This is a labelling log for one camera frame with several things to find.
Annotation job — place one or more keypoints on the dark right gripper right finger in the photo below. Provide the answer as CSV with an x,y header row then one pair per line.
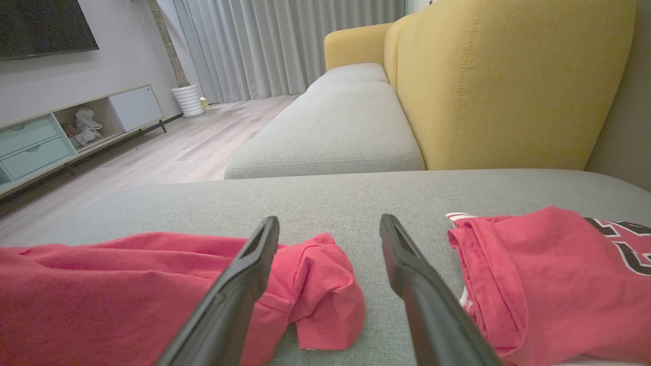
x,y
432,310

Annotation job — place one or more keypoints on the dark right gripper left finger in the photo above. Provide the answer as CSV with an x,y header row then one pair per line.
x,y
234,300

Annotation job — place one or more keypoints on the red jersey with number print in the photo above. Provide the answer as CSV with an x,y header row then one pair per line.
x,y
549,284

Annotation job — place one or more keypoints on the red shorts with white stripe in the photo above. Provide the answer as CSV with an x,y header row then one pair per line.
x,y
101,295

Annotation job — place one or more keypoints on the large grey sofa seat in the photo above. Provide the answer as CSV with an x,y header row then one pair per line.
x,y
356,198

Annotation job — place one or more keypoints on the grey sofa seat cushion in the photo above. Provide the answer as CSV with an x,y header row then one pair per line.
x,y
348,73
330,132

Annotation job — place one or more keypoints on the white ribbed planter pot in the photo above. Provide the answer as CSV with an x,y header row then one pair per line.
x,y
188,100

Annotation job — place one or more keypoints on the white plush toy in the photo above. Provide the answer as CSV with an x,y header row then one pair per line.
x,y
87,127

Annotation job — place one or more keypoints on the white and mint TV cabinet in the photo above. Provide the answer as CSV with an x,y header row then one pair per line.
x,y
30,147

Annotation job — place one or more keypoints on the grey pleated curtain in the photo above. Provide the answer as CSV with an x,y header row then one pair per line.
x,y
285,46

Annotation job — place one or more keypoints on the brown plant trunk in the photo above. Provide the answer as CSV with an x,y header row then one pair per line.
x,y
170,46

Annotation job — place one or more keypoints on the black wall television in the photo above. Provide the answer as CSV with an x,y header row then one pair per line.
x,y
40,25

